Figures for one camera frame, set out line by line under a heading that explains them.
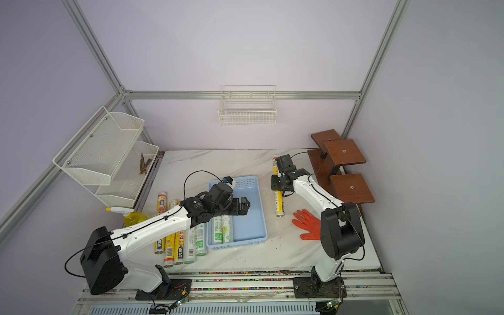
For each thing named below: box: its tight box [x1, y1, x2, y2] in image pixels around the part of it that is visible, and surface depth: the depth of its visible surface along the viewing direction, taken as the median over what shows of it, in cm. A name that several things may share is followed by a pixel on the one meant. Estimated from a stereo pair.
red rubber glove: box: [292, 209, 321, 241], surface depth 92 cm
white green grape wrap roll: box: [222, 215, 234, 244], surface depth 87 cm
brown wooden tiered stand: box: [307, 129, 376, 204], surface depth 92 cm
